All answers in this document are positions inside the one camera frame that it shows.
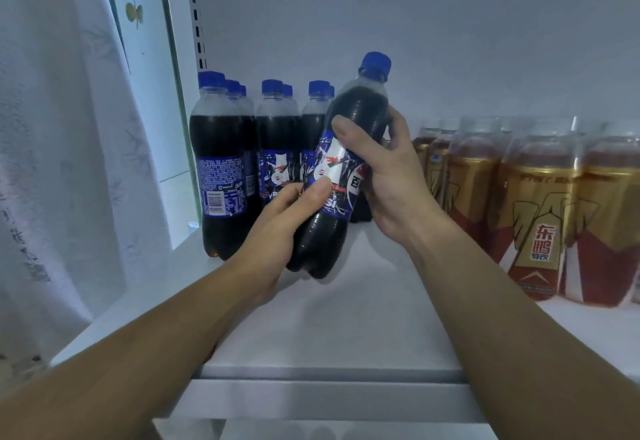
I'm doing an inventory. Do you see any person's left hand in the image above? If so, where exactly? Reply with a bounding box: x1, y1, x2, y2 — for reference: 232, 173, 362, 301
228, 177, 333, 306

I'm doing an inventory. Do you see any person's right hand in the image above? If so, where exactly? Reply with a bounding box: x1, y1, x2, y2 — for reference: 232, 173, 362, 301
330, 105, 451, 251

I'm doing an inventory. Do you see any Pepsi cola bottle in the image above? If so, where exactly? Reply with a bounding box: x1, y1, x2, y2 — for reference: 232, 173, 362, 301
287, 51, 393, 281

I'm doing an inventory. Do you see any group of blue-capped cola bottles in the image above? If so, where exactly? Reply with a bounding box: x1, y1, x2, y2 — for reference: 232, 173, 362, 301
189, 70, 376, 261

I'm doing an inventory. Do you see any row of amber drink bottles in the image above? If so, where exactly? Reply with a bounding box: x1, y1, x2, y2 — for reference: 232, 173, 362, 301
412, 115, 640, 308

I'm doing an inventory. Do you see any white metal shelf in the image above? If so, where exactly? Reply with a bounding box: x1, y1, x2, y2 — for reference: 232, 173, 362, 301
50, 0, 640, 440

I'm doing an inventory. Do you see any person's right forearm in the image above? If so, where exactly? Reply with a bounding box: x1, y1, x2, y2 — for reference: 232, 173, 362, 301
405, 210, 640, 440

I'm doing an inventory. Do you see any person's left forearm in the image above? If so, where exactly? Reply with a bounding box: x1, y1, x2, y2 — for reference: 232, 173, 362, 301
0, 255, 276, 440

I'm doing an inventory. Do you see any white panelled door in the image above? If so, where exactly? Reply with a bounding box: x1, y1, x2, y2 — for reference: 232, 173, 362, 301
100, 0, 201, 251

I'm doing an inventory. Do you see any white bamboo print curtain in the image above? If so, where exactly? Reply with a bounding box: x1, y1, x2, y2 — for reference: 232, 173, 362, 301
0, 0, 171, 396

